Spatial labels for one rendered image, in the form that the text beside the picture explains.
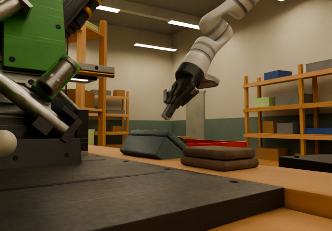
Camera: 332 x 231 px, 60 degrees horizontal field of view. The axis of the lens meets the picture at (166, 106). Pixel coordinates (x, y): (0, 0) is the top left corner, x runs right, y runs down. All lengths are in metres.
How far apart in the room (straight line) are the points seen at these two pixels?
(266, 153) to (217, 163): 6.35
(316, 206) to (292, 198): 0.02
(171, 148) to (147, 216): 0.37
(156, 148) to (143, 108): 9.98
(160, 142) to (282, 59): 6.77
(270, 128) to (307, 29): 2.24
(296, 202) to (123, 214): 0.18
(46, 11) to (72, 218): 0.52
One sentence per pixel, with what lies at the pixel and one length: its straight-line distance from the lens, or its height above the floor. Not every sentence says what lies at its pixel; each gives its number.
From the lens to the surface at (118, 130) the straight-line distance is 9.61.
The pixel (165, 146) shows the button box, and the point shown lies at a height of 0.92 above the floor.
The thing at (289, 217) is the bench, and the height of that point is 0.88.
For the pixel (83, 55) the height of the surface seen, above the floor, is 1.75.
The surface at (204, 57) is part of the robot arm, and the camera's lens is 0.79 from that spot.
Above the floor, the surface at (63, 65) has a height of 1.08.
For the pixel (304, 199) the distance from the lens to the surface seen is 0.32.
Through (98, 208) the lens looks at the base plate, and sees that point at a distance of 0.23.
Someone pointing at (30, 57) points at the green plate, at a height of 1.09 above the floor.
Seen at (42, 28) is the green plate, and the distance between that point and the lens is 0.65.
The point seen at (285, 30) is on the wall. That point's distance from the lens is 7.38.
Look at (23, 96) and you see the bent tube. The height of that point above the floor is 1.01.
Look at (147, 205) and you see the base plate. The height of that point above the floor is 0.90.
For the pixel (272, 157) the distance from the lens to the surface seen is 6.67.
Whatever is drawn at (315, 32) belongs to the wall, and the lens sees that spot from 6.89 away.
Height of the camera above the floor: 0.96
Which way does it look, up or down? 4 degrees up
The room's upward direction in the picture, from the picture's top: straight up
